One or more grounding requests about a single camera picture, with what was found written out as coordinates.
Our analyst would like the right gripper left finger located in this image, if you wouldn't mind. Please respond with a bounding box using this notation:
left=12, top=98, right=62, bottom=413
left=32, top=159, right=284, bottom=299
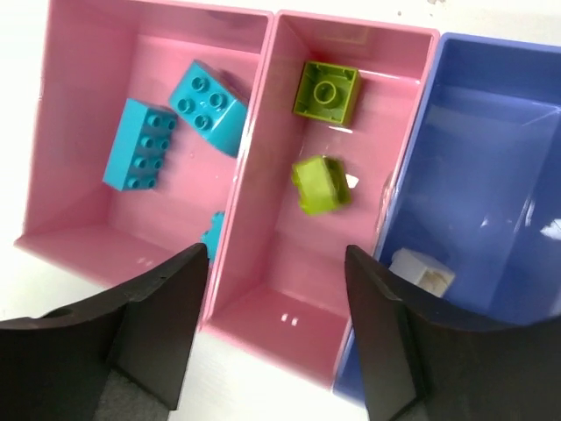
left=1, top=243, right=208, bottom=420

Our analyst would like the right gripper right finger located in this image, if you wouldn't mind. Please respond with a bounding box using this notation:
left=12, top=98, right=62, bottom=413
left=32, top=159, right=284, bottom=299
left=344, top=245, right=560, bottom=420

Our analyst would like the cream lego brick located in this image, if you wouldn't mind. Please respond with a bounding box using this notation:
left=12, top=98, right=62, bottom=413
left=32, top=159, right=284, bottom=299
left=389, top=248, right=455, bottom=297

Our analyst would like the small teal square lego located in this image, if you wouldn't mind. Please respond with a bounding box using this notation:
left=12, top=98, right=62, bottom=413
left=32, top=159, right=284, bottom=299
left=201, top=211, right=224, bottom=266

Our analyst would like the small green lego brick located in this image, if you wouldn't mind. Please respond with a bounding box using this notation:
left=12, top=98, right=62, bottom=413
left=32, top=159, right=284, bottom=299
left=291, top=155, right=352, bottom=215

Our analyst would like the teal long lego brick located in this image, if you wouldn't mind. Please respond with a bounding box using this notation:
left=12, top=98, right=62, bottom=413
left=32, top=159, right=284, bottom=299
left=103, top=98, right=178, bottom=191

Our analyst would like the long green lego brick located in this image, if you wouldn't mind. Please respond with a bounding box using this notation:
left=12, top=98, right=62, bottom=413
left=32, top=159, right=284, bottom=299
left=293, top=61, right=361, bottom=127

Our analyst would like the teal curved lego brick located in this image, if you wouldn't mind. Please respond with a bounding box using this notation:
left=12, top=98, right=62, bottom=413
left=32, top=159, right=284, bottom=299
left=168, top=61, right=247, bottom=158

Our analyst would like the small pink container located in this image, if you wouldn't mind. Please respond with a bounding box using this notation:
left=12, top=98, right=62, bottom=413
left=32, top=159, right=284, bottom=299
left=203, top=11, right=439, bottom=386

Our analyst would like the purple-blue container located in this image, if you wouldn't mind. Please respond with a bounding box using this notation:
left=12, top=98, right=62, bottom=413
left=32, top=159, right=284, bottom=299
left=332, top=31, right=561, bottom=409

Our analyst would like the large pink container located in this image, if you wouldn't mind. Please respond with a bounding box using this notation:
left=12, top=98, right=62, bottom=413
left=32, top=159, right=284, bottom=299
left=17, top=1, right=273, bottom=285

